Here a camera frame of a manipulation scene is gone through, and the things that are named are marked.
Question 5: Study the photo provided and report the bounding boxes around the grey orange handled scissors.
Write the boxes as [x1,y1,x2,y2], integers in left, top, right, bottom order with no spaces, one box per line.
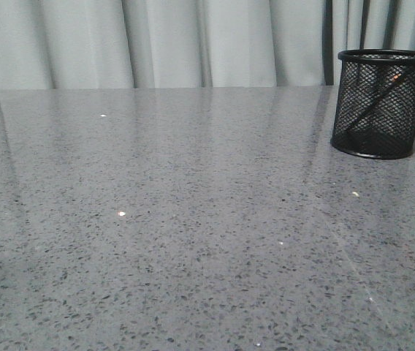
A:
[342,25,415,146]

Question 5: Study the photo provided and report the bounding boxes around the black mesh pen bucket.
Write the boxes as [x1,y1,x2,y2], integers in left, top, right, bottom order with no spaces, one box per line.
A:
[330,49,415,159]

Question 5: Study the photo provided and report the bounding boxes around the grey pleated curtain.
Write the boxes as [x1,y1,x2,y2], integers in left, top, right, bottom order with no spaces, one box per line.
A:
[0,1,415,89]

